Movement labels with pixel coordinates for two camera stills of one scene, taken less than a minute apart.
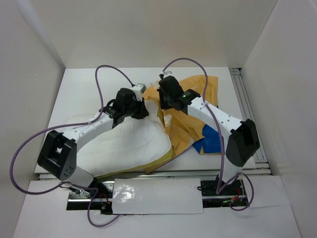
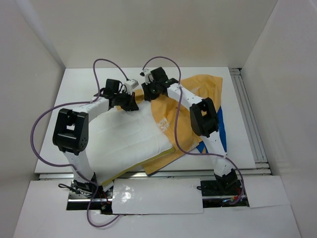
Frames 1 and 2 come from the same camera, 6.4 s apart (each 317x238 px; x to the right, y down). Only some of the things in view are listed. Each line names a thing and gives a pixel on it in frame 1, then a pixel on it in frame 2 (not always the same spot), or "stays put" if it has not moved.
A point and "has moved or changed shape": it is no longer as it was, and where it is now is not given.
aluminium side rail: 262,164 stays put
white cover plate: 156,196 stays put
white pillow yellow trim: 130,145 stays put
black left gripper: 142,111 -> 131,105
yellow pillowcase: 184,131 has moved or changed shape
